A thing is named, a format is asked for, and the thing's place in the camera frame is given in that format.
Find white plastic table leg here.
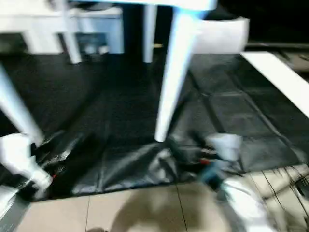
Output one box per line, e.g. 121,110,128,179
154,9,199,144
142,5,158,64
57,0,84,65
0,64,45,147

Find black work mat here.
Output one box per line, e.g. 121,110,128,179
0,51,309,201

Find white board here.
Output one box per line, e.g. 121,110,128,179
240,51,309,120

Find grey cushion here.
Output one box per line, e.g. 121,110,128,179
192,17,250,55

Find black cabinet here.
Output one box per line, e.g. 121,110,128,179
123,7,174,56

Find white cabinet with glass doors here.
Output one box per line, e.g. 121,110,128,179
0,7,125,55

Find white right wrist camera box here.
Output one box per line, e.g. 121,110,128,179
205,133,243,162

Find loose floor cables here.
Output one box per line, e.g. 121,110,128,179
256,164,309,213

